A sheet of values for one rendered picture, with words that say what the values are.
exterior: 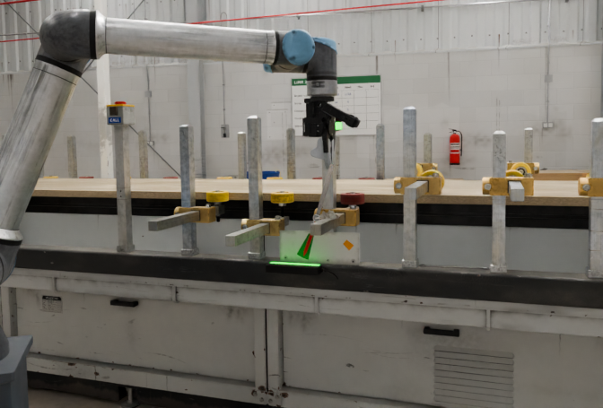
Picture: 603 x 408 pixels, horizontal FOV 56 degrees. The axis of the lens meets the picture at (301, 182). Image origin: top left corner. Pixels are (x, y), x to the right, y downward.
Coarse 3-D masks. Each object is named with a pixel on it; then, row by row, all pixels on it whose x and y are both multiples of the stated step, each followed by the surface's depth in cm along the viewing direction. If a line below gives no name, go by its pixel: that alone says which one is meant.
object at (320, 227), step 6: (342, 216) 171; (318, 222) 153; (324, 222) 153; (330, 222) 159; (336, 222) 165; (342, 222) 171; (312, 228) 151; (318, 228) 150; (324, 228) 153; (330, 228) 159; (312, 234) 151; (318, 234) 151
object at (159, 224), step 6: (216, 210) 202; (222, 210) 205; (168, 216) 177; (174, 216) 176; (180, 216) 179; (186, 216) 182; (192, 216) 186; (198, 216) 189; (150, 222) 167; (156, 222) 166; (162, 222) 169; (168, 222) 172; (174, 222) 175; (180, 222) 179; (186, 222) 182; (150, 228) 167; (156, 228) 166; (162, 228) 169; (168, 228) 172
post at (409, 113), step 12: (408, 108) 166; (408, 120) 166; (408, 132) 166; (408, 144) 167; (408, 156) 167; (408, 168) 167; (408, 204) 168; (408, 216) 168; (408, 228) 168; (408, 240) 169; (408, 252) 169
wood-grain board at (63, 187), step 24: (48, 192) 235; (72, 192) 231; (96, 192) 227; (144, 192) 220; (168, 192) 217; (240, 192) 208; (264, 192) 206; (312, 192) 203; (336, 192) 201; (360, 192) 199; (384, 192) 198; (456, 192) 193; (480, 192) 192; (552, 192) 188; (576, 192) 186
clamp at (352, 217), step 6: (324, 210) 176; (330, 210) 175; (336, 210) 174; (342, 210) 174; (348, 210) 173; (354, 210) 173; (348, 216) 173; (354, 216) 173; (348, 222) 173; (354, 222) 173
